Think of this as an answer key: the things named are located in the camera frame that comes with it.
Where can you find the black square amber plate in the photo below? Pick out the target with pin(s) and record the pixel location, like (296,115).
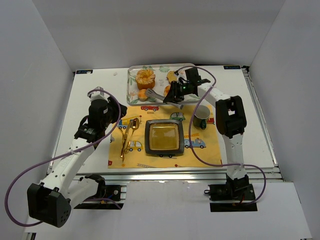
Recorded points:
(164,137)

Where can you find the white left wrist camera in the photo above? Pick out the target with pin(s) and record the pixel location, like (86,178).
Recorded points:
(97,94)

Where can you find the gold knife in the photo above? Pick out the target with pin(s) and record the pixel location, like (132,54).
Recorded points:
(124,140)

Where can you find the black xdof label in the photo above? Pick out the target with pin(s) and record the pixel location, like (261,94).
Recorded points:
(84,71)
(231,67)

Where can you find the dark green mug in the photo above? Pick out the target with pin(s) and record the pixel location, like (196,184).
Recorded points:
(201,116)

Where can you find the yellow vehicle-print placemat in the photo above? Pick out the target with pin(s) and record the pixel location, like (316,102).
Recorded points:
(196,147)

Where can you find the gold spoon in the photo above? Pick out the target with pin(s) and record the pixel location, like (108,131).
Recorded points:
(134,125)

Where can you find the silver metal tongs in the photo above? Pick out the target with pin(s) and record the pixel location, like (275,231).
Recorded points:
(151,93)

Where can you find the seeded bread slice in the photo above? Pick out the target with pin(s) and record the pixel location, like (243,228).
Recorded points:
(171,76)

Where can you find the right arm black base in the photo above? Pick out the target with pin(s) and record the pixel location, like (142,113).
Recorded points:
(223,200)

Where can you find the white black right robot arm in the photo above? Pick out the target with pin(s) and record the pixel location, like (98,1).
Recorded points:
(230,121)

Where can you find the twisted ring bread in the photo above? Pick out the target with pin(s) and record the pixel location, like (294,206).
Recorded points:
(166,90)

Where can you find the black XDOF label right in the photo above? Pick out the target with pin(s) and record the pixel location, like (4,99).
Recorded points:
(231,67)

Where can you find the leaf-patterned white tray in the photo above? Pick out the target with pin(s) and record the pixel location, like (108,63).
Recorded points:
(161,71)

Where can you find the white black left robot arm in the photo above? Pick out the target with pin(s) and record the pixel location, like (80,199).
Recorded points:
(52,200)

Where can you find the large sugared ring cake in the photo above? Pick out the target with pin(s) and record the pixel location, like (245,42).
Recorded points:
(145,79)

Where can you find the small round bun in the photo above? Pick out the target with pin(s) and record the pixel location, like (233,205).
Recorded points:
(142,95)

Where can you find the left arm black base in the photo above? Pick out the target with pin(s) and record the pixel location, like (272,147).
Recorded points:
(106,196)

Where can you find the gold fork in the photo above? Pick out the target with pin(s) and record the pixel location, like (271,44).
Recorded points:
(127,143)

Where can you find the black XDOF label left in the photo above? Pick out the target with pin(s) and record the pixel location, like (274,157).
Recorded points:
(84,71)

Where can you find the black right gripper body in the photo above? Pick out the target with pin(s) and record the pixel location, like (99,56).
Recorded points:
(174,92)

